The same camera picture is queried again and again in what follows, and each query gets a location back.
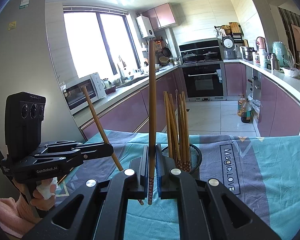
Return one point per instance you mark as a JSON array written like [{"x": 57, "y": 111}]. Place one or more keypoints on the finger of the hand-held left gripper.
[
  {"x": 100, "y": 153},
  {"x": 65, "y": 145}
]

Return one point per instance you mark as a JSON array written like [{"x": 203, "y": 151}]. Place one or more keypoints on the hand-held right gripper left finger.
[{"x": 145, "y": 166}]

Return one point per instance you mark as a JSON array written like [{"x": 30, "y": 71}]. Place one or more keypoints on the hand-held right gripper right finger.
[{"x": 160, "y": 166}]

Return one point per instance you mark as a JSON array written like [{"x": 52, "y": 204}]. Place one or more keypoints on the bunch of wooden chopsticks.
[{"x": 182, "y": 142}]

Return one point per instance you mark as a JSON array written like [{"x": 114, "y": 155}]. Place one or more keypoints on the floral-end wooden chopstick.
[
  {"x": 97, "y": 120},
  {"x": 152, "y": 92}
]

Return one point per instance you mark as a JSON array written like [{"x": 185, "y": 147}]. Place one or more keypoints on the black mesh utensil holder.
[{"x": 195, "y": 165}]

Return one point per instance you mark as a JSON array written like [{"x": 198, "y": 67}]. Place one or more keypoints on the person's left forearm pink sleeve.
[{"x": 10, "y": 215}]

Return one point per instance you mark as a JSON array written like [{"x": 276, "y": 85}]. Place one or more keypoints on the person's left hand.
[{"x": 41, "y": 201}]

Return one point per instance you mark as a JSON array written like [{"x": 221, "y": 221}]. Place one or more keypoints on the purple base cabinets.
[
  {"x": 125, "y": 107},
  {"x": 277, "y": 105}
]

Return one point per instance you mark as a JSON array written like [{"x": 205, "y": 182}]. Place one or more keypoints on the white microwave oven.
[{"x": 80, "y": 92}]

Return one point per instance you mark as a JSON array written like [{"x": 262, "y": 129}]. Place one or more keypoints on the grey refrigerator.
[{"x": 27, "y": 67}]

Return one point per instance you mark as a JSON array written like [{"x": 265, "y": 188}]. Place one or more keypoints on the steel sink faucet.
[{"x": 120, "y": 70}]

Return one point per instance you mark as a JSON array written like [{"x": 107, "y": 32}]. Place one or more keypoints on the built-in black oven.
[{"x": 202, "y": 82}]

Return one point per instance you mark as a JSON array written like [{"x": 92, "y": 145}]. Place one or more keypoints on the dark sauce bottle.
[{"x": 246, "y": 113}]

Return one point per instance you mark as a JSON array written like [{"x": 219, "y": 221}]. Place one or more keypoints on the kitchen window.
[{"x": 90, "y": 45}]

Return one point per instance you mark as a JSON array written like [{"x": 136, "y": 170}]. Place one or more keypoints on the yellow sticker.
[{"x": 12, "y": 25}]

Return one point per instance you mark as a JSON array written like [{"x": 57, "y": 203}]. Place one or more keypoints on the teal grey printed tablecloth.
[{"x": 265, "y": 192}]

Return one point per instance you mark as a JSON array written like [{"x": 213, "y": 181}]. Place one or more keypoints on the white plastic bag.
[{"x": 255, "y": 104}]

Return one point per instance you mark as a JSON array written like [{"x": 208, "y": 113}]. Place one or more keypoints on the hanging black frying pan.
[{"x": 166, "y": 51}]

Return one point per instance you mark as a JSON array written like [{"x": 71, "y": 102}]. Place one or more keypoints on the black stove hood panel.
[{"x": 198, "y": 45}]

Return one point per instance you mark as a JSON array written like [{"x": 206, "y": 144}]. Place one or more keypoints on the green label sticker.
[{"x": 25, "y": 2}]

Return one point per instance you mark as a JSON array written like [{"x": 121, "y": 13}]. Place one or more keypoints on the white rice cooker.
[{"x": 228, "y": 47}]

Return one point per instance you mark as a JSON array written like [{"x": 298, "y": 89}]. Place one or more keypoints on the stainless steel pot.
[{"x": 247, "y": 53}]

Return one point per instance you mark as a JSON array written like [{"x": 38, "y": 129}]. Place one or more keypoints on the stainless steel thermos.
[{"x": 273, "y": 62}]

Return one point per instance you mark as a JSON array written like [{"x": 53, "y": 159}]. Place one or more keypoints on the pink kettle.
[{"x": 261, "y": 48}]

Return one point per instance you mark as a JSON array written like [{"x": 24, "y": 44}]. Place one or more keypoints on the white bowl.
[{"x": 291, "y": 72}]

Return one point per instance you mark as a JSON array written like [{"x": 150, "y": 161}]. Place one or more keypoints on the mint green appliance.
[{"x": 282, "y": 53}]

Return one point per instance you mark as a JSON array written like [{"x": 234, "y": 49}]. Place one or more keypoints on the white wall water heater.
[{"x": 145, "y": 27}]

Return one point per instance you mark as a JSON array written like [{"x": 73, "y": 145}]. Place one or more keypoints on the pink wall cabinet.
[{"x": 162, "y": 16}]

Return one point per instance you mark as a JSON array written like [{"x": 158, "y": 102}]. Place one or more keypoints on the wall rack with cutting boards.
[{"x": 233, "y": 30}]

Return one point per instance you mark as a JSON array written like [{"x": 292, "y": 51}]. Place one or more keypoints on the wall picture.
[{"x": 299, "y": 38}]

